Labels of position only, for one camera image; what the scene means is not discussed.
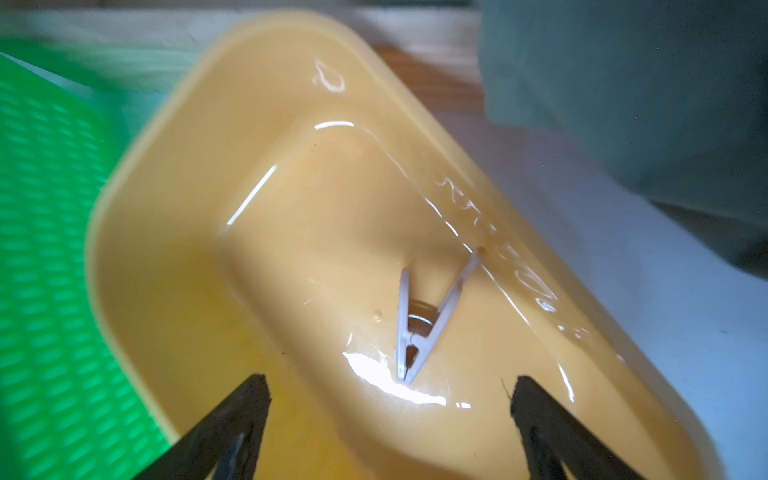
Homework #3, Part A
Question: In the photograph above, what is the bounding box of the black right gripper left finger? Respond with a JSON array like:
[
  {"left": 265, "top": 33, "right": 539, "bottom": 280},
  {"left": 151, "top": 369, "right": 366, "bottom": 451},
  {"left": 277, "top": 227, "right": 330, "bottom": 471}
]
[{"left": 136, "top": 374, "right": 271, "bottom": 479}]

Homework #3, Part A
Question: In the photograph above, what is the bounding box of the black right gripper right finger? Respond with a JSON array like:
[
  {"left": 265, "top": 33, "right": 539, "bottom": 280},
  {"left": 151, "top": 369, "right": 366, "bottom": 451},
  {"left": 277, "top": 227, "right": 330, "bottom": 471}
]
[{"left": 510, "top": 376, "right": 642, "bottom": 480}]

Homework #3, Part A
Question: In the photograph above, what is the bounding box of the green graphic tank top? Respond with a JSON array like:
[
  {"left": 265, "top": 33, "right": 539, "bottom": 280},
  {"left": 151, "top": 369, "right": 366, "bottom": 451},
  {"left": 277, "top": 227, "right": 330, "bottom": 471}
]
[{"left": 478, "top": 1, "right": 767, "bottom": 277}]

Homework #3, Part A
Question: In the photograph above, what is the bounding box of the white plastic clothespin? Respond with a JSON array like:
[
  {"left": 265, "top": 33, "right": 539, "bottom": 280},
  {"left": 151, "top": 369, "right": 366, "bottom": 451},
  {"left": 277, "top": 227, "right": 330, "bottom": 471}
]
[{"left": 395, "top": 251, "right": 482, "bottom": 385}]

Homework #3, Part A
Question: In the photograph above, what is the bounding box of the green perforated plastic basket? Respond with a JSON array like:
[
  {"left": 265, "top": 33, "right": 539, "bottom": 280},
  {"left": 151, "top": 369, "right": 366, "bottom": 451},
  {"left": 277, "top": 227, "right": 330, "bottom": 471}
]
[{"left": 0, "top": 38, "right": 175, "bottom": 480}]

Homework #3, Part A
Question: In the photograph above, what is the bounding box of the wooden clothes rack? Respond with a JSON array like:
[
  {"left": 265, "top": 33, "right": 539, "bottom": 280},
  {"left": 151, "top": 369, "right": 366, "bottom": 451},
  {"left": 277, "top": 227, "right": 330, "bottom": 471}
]
[{"left": 373, "top": 45, "right": 485, "bottom": 113}]

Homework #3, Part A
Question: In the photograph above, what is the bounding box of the yellow plastic tray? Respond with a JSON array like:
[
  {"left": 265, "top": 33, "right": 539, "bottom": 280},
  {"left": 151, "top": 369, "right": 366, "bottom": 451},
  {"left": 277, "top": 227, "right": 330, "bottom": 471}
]
[{"left": 86, "top": 11, "right": 725, "bottom": 479}]

